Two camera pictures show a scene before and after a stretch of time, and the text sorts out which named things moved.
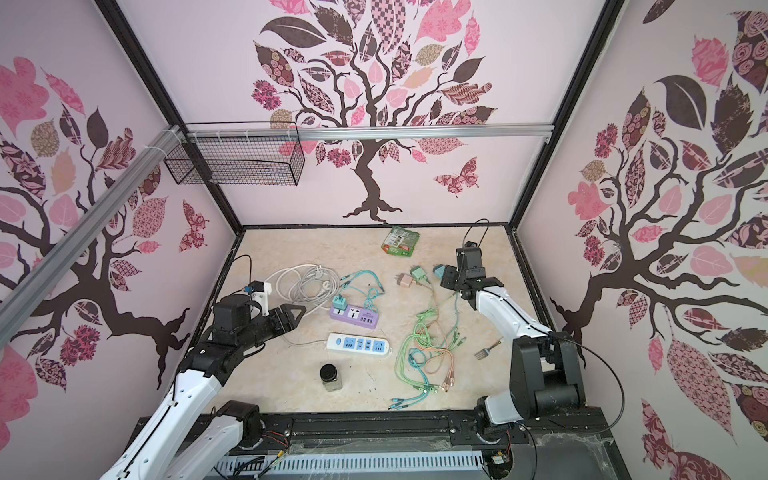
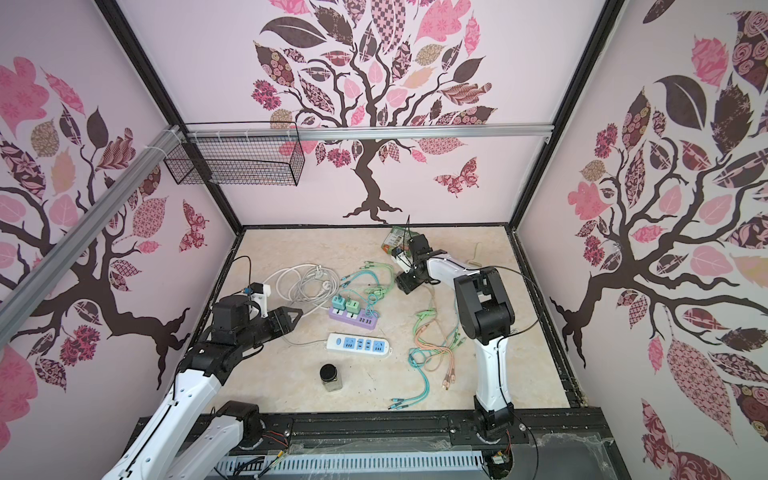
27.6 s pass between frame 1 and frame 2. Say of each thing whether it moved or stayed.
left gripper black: stayed
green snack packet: stayed
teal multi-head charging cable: moved
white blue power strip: stayed
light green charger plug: moved
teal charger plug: stayed
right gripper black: moved
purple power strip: stayed
